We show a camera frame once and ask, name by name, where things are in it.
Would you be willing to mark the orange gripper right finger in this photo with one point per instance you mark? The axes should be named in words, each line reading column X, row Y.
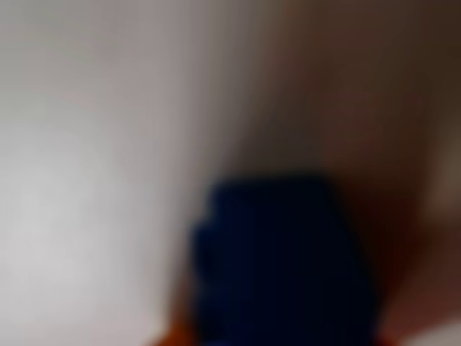
column 387, row 274

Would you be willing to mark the blue toy brick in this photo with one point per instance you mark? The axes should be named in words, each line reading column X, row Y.
column 281, row 259

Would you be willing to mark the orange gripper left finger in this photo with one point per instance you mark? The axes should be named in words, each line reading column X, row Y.
column 173, row 335

